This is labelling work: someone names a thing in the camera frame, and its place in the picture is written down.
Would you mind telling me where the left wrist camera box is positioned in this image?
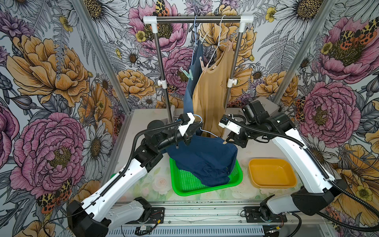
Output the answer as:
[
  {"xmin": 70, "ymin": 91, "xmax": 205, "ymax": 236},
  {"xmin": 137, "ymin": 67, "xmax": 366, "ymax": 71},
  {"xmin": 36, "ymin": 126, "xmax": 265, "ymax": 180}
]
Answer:
[{"xmin": 178, "ymin": 113, "xmax": 195, "ymax": 137}]

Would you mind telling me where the metal clothes rack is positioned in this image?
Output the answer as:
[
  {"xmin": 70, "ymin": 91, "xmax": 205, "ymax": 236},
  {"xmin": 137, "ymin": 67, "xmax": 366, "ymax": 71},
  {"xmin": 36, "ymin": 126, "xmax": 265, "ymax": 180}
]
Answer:
[{"xmin": 143, "ymin": 14, "xmax": 255, "ymax": 125}]

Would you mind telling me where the tan tank top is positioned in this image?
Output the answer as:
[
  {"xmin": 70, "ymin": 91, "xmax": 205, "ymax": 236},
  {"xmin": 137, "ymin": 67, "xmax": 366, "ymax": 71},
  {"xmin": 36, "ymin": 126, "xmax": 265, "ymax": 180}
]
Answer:
[{"xmin": 192, "ymin": 49, "xmax": 234, "ymax": 138}]

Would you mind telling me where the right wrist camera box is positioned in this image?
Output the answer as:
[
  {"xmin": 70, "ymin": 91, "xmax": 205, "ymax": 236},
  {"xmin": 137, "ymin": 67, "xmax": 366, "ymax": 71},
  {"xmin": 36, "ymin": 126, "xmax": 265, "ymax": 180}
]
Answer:
[{"xmin": 219, "ymin": 115, "xmax": 241, "ymax": 134}]

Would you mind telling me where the yellow plastic tray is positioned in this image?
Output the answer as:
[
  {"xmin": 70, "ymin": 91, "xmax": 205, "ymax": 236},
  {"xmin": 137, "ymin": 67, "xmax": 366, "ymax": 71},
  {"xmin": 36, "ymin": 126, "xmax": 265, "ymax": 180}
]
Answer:
[{"xmin": 248, "ymin": 158, "xmax": 298, "ymax": 189}]

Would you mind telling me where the green perforated plastic basket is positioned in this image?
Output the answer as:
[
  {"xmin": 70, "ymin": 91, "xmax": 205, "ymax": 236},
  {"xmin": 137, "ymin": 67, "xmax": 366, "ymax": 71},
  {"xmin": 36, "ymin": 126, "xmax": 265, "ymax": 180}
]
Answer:
[{"xmin": 169, "ymin": 159, "xmax": 243, "ymax": 197}]

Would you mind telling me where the silver metal case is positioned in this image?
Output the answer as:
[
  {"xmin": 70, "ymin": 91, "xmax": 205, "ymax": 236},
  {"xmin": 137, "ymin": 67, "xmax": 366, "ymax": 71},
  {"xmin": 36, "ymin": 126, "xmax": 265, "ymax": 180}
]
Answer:
[{"xmin": 253, "ymin": 97, "xmax": 280, "ymax": 118}]

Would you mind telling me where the teal plastic clothespin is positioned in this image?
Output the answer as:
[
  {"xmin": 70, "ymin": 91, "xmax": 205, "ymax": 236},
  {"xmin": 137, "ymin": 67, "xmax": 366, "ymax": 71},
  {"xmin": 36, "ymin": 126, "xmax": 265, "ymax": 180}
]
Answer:
[{"xmin": 180, "ymin": 67, "xmax": 193, "ymax": 81}]

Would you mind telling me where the light blue t-shirt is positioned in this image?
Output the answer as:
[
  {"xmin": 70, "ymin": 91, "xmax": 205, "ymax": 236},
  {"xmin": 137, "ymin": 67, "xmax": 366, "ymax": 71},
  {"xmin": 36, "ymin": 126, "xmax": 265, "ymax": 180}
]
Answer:
[{"xmin": 184, "ymin": 40, "xmax": 203, "ymax": 113}]

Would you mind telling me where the blue hanger of light shirt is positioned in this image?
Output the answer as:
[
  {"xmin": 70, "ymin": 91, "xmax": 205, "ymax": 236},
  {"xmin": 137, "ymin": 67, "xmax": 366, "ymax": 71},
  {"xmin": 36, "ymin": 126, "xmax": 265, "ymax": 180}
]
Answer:
[{"xmin": 191, "ymin": 15, "xmax": 198, "ymax": 65}]

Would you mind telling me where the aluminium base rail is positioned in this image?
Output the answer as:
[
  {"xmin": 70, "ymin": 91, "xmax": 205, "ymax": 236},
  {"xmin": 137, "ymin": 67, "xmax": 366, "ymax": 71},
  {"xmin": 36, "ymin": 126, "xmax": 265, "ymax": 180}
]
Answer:
[{"xmin": 100, "ymin": 201, "xmax": 329, "ymax": 237}]

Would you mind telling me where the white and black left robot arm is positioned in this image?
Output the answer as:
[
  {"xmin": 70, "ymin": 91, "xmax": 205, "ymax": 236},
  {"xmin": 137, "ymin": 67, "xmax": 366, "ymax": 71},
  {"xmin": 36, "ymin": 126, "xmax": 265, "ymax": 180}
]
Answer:
[{"xmin": 67, "ymin": 119, "xmax": 202, "ymax": 237}]

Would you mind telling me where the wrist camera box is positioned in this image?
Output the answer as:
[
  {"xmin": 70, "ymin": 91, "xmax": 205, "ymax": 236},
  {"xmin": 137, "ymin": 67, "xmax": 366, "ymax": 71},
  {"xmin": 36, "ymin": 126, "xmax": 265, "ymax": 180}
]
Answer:
[
  {"xmin": 178, "ymin": 113, "xmax": 195, "ymax": 137},
  {"xmin": 219, "ymin": 115, "xmax": 241, "ymax": 134}
]

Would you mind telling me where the dark blue t-shirt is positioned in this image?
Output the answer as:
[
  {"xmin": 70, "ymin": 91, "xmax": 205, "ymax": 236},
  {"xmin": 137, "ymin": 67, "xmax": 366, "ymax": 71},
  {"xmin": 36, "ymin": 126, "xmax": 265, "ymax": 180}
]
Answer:
[{"xmin": 166, "ymin": 135, "xmax": 238, "ymax": 176}]

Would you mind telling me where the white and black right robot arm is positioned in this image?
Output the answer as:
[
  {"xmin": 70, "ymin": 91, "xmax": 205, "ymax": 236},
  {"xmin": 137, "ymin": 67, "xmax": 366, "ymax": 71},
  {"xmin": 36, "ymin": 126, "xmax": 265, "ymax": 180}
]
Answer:
[{"xmin": 219, "ymin": 100, "xmax": 379, "ymax": 233}]

